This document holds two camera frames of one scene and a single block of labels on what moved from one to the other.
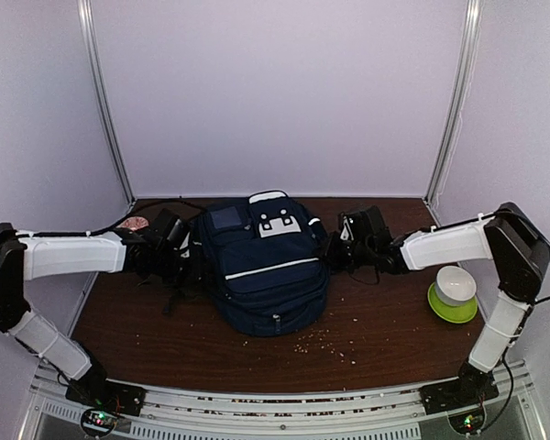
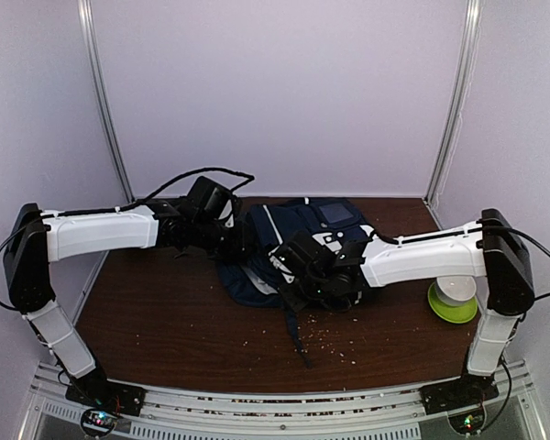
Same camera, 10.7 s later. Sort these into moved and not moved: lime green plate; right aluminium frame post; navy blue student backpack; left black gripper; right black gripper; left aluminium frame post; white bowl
Moved: navy blue student backpack; left black gripper; right black gripper
Not moved: right aluminium frame post; white bowl; left aluminium frame post; lime green plate
